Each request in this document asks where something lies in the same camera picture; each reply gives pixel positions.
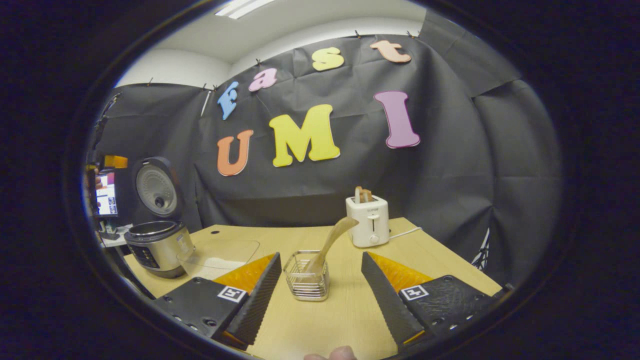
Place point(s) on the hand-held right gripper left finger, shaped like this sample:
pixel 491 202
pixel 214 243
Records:
pixel 255 310

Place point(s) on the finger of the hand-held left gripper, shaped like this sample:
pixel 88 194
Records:
pixel 116 162

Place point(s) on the ceiling light panel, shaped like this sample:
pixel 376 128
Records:
pixel 245 7

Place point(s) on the black and silver rice cooker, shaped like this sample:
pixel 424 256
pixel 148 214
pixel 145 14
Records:
pixel 160 247

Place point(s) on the white toaster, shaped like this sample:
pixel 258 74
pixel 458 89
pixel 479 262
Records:
pixel 367 225

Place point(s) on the white side desk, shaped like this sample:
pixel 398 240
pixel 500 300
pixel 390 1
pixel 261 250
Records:
pixel 117 240

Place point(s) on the toasted bread slice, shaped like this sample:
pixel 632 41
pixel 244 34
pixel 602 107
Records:
pixel 362 194

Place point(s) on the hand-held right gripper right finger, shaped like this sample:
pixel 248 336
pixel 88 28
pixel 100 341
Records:
pixel 390 305

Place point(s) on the black tripod stand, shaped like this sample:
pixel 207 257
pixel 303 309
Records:
pixel 481 252
pixel 107 117

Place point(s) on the computer monitor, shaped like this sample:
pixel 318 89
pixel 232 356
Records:
pixel 106 195

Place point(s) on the white rice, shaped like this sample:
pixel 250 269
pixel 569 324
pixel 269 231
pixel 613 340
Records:
pixel 220 264

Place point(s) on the black backdrop cloth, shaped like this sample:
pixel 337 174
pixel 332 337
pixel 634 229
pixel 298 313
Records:
pixel 350 175

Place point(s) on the wooden spoon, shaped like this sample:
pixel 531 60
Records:
pixel 335 237

